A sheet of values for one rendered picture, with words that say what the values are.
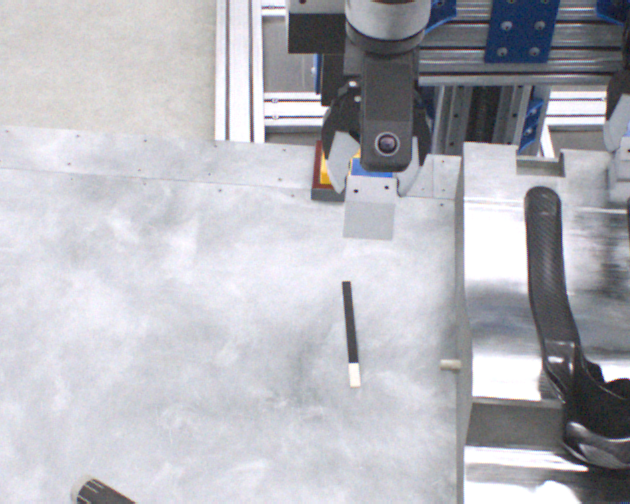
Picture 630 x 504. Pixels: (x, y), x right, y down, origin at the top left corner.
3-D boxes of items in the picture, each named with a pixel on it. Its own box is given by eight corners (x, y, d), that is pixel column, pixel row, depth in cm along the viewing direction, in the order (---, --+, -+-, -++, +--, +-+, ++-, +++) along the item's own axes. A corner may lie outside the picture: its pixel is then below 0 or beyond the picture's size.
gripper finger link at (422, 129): (437, 155, 129) (424, 87, 122) (437, 166, 128) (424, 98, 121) (389, 160, 129) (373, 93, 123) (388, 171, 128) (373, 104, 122)
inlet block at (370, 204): (348, 148, 142) (351, 110, 138) (395, 151, 142) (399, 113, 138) (342, 237, 133) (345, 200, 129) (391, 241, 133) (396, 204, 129)
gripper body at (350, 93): (417, 85, 130) (429, -15, 121) (416, 145, 124) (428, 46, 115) (340, 79, 130) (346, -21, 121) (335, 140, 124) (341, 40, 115)
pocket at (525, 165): (510, 168, 148) (514, 145, 145) (557, 172, 148) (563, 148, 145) (511, 198, 145) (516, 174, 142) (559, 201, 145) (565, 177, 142)
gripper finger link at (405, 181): (430, 160, 135) (417, 92, 129) (429, 202, 131) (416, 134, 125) (400, 163, 136) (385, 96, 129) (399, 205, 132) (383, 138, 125)
